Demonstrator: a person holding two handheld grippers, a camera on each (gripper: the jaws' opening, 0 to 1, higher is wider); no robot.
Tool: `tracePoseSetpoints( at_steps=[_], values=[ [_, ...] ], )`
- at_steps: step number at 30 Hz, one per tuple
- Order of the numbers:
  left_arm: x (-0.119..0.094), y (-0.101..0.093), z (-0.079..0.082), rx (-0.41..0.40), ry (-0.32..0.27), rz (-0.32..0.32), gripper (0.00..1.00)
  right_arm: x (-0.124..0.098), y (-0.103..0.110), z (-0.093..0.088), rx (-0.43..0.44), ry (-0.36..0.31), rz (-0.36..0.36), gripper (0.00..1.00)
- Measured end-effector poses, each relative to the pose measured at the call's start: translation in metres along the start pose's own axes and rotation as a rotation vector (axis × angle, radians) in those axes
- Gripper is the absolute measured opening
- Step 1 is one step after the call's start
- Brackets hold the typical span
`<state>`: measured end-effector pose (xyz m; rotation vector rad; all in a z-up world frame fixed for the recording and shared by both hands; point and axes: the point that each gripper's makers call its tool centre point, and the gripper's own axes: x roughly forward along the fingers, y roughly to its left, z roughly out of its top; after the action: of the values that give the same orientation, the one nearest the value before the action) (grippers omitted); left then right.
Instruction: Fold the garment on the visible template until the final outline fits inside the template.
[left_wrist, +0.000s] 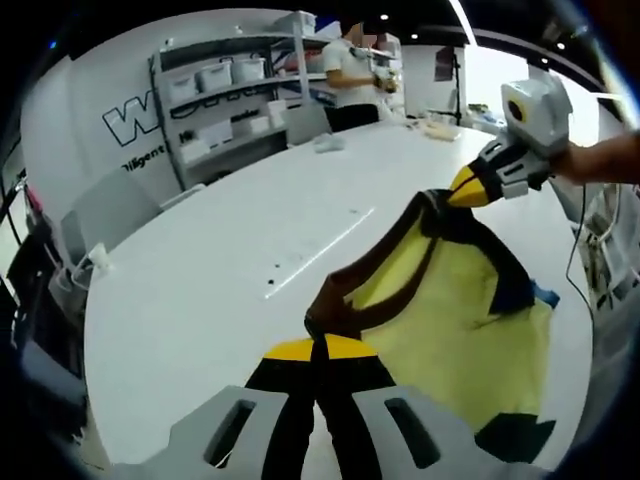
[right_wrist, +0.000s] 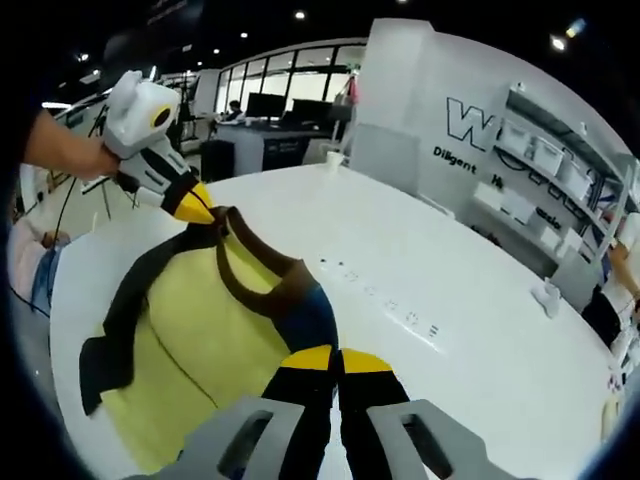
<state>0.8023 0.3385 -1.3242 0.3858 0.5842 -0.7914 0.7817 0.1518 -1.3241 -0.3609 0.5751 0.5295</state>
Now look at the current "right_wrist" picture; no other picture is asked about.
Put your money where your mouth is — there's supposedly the crumpled white cloth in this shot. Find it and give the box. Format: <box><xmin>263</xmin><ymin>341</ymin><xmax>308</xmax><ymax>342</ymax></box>
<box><xmin>531</xmin><ymin>279</ymin><xmax>562</xmax><ymax>320</ymax></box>

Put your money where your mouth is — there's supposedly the yellow colour-block garment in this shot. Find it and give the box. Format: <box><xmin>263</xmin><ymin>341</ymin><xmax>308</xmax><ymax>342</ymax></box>
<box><xmin>78</xmin><ymin>203</ymin><xmax>342</xmax><ymax>480</ymax></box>

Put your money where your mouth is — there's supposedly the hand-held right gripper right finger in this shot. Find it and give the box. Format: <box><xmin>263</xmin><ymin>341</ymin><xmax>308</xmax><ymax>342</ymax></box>
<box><xmin>337</xmin><ymin>349</ymin><xmax>490</xmax><ymax>480</ymax></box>

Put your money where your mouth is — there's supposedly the dark counter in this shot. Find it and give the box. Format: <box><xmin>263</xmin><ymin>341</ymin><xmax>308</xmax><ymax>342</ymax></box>
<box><xmin>213</xmin><ymin>118</ymin><xmax>351</xmax><ymax>172</ymax></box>

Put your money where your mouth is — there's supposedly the row of white storage bins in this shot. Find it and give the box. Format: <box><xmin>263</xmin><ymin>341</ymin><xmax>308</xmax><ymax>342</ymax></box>
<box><xmin>474</xmin><ymin>117</ymin><xmax>596</xmax><ymax>241</ymax></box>

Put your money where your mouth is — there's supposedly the person's left hand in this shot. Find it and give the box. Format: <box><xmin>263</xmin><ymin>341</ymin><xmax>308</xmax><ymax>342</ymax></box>
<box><xmin>68</xmin><ymin>141</ymin><xmax>125</xmax><ymax>182</ymax></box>

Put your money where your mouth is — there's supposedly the black monitor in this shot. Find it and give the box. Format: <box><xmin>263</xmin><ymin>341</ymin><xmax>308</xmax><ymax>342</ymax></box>
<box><xmin>291</xmin><ymin>98</ymin><xmax>334</xmax><ymax>123</ymax></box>
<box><xmin>246</xmin><ymin>92</ymin><xmax>287</xmax><ymax>123</ymax></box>

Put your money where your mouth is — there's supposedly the metal shelf unit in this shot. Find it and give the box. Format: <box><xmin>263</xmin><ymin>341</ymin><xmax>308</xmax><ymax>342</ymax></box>
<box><xmin>469</xmin><ymin>82</ymin><xmax>640</xmax><ymax>274</ymax></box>

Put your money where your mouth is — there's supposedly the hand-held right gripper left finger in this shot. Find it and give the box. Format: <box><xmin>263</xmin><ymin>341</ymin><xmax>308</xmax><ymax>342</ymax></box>
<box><xmin>154</xmin><ymin>343</ymin><xmax>335</xmax><ymax>480</ymax></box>

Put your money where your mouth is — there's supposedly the cream cloth item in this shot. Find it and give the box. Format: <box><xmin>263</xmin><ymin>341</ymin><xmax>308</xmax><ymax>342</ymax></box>
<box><xmin>601</xmin><ymin>394</ymin><xmax>624</xmax><ymax>442</ymax></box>

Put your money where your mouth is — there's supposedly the black cable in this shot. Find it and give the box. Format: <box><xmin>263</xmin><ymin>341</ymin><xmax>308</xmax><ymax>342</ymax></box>
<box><xmin>7</xmin><ymin>175</ymin><xmax>80</xmax><ymax>319</ymax></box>

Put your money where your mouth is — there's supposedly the grey panel chair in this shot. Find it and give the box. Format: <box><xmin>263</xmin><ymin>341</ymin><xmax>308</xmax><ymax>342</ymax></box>
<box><xmin>543</xmin><ymin>239</ymin><xmax>601</xmax><ymax>314</ymax></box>

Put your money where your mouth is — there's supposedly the black box cabinet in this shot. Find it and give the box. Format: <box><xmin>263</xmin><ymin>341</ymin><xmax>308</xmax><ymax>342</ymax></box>
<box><xmin>199</xmin><ymin>139</ymin><xmax>236</xmax><ymax>184</ymax></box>

